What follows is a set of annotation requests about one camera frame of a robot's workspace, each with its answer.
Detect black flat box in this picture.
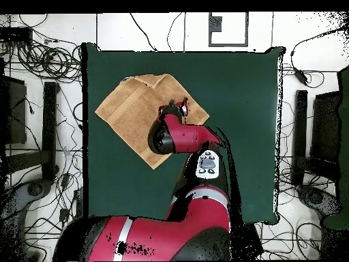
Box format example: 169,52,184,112
0,27,33,43

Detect coiled black cable bundle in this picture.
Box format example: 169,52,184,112
0,38,82,84

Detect grey square frame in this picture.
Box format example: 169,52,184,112
208,12,249,48

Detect black power strip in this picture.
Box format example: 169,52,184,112
72,188,85,219

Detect large black case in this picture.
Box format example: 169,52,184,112
310,91,342,164
0,74,28,145

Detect black power adapter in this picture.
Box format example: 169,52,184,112
293,69,309,85

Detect dark green table cloth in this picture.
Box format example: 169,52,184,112
81,42,286,226

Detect black stand frame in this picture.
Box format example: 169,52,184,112
5,81,60,182
290,89,340,186

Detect tan terry towel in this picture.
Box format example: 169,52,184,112
94,73,210,171

